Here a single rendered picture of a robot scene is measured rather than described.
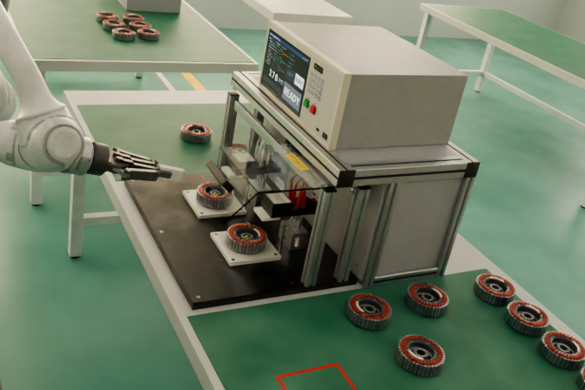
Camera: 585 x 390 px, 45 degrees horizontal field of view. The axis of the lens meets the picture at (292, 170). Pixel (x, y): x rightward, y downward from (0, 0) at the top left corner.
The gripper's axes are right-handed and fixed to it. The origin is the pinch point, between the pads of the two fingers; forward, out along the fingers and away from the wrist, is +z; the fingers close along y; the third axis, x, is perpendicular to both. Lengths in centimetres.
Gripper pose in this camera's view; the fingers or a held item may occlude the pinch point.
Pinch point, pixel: (170, 172)
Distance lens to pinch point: 173.2
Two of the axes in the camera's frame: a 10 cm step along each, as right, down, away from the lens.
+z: 8.2, 1.8, 5.4
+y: 4.1, 4.7, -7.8
